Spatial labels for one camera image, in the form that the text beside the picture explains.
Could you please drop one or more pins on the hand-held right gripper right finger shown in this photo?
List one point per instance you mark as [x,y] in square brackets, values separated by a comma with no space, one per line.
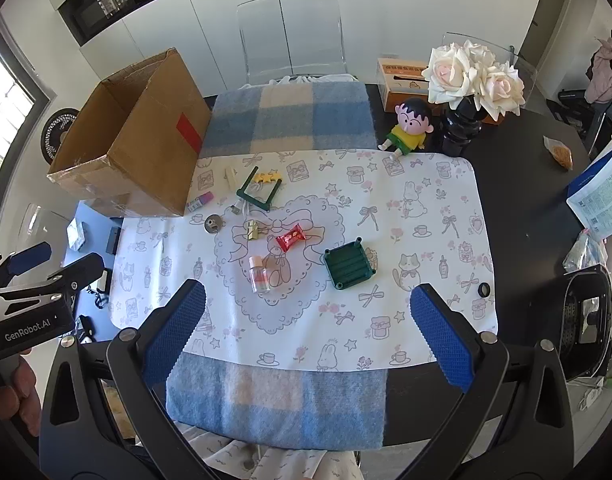
[441,340]

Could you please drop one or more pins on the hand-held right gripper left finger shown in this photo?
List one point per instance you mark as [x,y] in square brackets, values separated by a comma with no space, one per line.
[178,330]

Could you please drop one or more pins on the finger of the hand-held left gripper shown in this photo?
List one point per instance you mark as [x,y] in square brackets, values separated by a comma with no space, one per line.
[80,267]
[30,256]

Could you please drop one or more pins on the small clear bottle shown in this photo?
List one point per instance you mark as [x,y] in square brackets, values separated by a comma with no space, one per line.
[260,275]

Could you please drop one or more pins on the round metal part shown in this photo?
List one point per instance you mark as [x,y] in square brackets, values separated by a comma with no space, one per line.
[213,222]

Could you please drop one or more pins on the green square tray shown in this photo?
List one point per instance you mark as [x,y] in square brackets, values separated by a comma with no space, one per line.
[348,266]

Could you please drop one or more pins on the gold binder clips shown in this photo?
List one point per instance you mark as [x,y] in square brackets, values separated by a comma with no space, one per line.
[253,230]

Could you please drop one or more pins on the brown cardboard box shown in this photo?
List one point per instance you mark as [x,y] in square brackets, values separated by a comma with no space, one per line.
[150,160]

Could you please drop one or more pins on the small pink tube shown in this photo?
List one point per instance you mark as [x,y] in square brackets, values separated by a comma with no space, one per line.
[201,201]

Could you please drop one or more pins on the red candy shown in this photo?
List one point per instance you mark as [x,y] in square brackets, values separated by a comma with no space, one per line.
[291,238]

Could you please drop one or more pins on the green plastic frame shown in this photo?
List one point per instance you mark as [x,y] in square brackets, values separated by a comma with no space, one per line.
[256,201]

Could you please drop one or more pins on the small wooden block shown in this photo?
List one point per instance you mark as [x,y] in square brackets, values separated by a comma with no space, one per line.
[231,176]

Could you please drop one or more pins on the yellow star clip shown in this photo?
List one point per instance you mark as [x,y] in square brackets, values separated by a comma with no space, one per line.
[268,177]

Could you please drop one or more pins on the person's left hand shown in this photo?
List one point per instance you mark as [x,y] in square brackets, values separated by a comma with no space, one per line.
[20,400]

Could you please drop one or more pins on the black round fan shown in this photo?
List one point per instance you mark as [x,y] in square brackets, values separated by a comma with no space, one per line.
[59,132]

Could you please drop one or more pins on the white printed table mat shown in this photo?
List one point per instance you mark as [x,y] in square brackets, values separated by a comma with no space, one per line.
[416,195]

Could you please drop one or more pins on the black countertop appliance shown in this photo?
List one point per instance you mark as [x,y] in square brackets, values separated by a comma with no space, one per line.
[591,325]

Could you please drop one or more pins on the window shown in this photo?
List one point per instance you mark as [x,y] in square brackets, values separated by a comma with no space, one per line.
[3,105]

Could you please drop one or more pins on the clear plastic bag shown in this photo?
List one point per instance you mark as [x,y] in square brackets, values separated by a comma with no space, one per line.
[586,252]

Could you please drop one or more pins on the cartoon boy figurine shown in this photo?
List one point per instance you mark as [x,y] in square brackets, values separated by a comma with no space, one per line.
[406,130]

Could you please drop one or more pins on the blue and white packet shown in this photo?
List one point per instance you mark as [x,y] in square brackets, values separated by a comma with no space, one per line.
[601,195]

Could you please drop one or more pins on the small snack packet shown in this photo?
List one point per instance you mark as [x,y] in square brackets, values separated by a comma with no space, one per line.
[560,152]

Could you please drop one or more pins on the blue plaid blanket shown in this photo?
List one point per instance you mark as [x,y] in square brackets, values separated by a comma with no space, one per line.
[286,110]

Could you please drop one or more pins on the orange tissue box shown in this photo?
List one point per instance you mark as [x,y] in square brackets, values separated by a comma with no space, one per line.
[401,85]

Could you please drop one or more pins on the black built-in oven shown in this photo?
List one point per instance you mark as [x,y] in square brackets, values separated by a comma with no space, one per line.
[105,2]

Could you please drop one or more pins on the white fringed cloth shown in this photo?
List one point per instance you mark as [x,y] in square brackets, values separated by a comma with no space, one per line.
[311,79]

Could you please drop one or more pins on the pile of clothes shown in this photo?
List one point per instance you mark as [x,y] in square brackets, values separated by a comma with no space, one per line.
[606,70]

